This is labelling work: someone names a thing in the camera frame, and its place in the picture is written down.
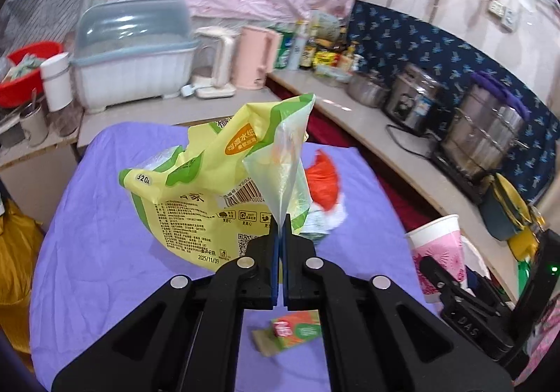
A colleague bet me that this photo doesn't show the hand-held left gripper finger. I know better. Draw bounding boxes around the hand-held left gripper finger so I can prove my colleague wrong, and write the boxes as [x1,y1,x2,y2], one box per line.
[51,216,281,392]
[280,215,512,392]

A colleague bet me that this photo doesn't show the white glass electric kettle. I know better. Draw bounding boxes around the white glass electric kettle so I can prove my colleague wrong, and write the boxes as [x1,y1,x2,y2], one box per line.
[192,27,239,99]

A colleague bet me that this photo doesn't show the pink white paper cup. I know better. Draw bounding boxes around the pink white paper cup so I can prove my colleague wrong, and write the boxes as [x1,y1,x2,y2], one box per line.
[405,215,468,304]

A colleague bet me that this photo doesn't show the black power cable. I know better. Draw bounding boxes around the black power cable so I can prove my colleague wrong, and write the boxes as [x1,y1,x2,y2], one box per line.
[386,124,438,159]

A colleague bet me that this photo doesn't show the red plastic basin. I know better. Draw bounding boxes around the red plastic basin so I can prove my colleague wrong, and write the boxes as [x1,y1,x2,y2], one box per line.
[0,41,63,108]

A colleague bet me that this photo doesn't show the pale green carton box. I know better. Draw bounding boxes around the pale green carton box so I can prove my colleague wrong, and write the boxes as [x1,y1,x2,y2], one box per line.
[308,10,342,40]

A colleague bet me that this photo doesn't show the purple cloth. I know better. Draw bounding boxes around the purple cloth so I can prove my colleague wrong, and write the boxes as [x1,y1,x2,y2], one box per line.
[470,70,532,121]

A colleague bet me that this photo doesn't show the black induction cooker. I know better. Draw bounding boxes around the black induction cooker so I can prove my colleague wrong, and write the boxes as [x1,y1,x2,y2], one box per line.
[431,151,491,204]

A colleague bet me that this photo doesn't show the white crumpled plastic bag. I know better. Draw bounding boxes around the white crumpled plastic bag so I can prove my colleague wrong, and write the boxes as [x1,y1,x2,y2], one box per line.
[306,195,348,244]

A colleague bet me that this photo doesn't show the white dish drainer grey lid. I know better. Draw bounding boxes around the white dish drainer grey lid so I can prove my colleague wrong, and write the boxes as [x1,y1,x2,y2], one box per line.
[70,0,200,113]

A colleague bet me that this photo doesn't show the mustard yellow cloth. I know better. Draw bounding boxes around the mustard yellow cloth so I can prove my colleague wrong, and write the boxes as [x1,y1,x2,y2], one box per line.
[0,199,44,371]

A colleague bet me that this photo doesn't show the dark red cloth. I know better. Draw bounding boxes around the dark red cloth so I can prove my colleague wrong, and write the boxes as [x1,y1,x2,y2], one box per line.
[306,110,438,235]

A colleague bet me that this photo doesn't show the white canister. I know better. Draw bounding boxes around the white canister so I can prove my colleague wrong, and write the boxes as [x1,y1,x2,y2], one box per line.
[40,53,83,137]

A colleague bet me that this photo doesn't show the row of condiment bottles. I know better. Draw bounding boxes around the row of condiment bottles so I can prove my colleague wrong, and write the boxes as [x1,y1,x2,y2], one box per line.
[302,20,364,73]

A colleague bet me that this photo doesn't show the pink electric kettle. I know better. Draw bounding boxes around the pink electric kettle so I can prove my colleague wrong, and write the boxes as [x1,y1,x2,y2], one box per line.
[231,27,283,91]

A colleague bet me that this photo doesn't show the clear food container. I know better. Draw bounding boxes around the clear food container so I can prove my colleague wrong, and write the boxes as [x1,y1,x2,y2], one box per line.
[315,64,353,84]

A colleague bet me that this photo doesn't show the navy printed cloth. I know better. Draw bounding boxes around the navy printed cloth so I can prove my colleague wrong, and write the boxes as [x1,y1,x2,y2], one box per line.
[348,0,560,218]

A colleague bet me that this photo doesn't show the yellow strainer bowl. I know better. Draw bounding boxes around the yellow strainer bowl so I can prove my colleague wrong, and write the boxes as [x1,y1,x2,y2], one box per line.
[494,173,532,222]

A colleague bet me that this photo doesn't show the large steel steamer pot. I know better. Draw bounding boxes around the large steel steamer pot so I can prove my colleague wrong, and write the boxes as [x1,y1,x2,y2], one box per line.
[440,83,528,180]

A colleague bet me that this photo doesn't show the small steel pot with lid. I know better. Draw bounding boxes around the small steel pot with lid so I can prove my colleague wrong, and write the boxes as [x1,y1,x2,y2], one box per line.
[348,70,390,108]

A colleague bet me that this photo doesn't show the white power strip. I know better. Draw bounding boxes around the white power strip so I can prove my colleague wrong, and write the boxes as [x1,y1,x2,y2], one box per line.
[488,0,519,32]

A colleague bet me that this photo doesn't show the steel rice cooker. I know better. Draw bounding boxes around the steel rice cooker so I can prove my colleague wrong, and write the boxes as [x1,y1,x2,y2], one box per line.
[383,64,445,134]

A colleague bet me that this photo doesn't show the metal utensil cup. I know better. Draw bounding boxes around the metal utensil cup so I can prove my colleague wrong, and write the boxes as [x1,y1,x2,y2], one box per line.
[20,102,49,147]

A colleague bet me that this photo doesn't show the yellow green plastic bag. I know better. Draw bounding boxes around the yellow green plastic bag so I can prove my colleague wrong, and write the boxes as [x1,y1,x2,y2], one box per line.
[119,93,316,266]

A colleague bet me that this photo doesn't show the small orange green carton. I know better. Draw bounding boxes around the small orange green carton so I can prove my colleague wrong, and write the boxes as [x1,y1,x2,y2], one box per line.
[251,311,323,357]

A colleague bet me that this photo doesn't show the purple tablecloth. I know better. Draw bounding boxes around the purple tablecloth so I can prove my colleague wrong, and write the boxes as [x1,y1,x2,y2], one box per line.
[30,121,438,384]

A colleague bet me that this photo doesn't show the green tin can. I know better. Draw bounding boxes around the green tin can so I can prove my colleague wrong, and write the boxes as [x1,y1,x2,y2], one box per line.
[273,31,298,70]

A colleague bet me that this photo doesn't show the orange plastic bag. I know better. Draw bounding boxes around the orange plastic bag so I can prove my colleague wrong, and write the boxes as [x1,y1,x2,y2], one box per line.
[305,150,346,211]

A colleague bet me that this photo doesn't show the stacked yellow teal bowls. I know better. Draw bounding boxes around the stacked yellow teal bowls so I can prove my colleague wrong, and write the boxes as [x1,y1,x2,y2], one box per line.
[479,191,526,242]

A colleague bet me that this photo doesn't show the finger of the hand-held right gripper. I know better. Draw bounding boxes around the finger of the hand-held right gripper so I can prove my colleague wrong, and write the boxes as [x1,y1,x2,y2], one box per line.
[466,269,511,313]
[419,256,515,361]

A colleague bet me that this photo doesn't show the yellow saucepan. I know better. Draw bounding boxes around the yellow saucepan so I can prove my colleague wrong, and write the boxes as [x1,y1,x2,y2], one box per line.
[507,206,547,261]

